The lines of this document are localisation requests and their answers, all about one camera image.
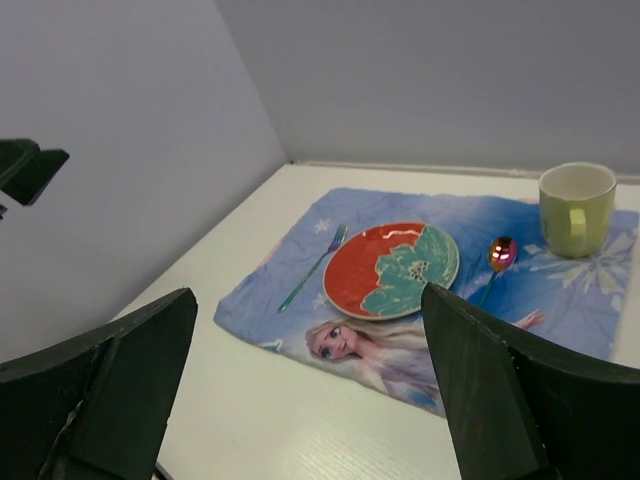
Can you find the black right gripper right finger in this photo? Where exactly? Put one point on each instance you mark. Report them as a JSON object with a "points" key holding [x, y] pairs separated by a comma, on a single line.
{"points": [[521, 407]]}

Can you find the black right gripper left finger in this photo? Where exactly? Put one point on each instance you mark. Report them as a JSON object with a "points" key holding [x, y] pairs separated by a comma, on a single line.
{"points": [[96, 406]]}

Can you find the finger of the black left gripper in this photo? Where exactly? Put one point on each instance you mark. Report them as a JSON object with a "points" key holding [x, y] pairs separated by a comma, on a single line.
{"points": [[15, 154], [29, 180]]}

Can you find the blue Frozen placemat cloth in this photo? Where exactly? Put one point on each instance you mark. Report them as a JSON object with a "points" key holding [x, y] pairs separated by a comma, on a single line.
{"points": [[575, 303]]}

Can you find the rainbow metal spoon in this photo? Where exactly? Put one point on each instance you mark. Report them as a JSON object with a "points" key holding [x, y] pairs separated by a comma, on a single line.
{"points": [[501, 255]]}

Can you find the red and teal plate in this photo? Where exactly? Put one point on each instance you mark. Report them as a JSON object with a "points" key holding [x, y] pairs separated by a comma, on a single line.
{"points": [[380, 273]]}

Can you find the light green mug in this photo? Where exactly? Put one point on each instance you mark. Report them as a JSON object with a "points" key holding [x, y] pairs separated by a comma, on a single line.
{"points": [[576, 203]]}

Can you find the rainbow metal fork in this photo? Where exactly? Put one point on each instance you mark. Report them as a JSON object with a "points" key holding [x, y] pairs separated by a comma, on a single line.
{"points": [[337, 240]]}

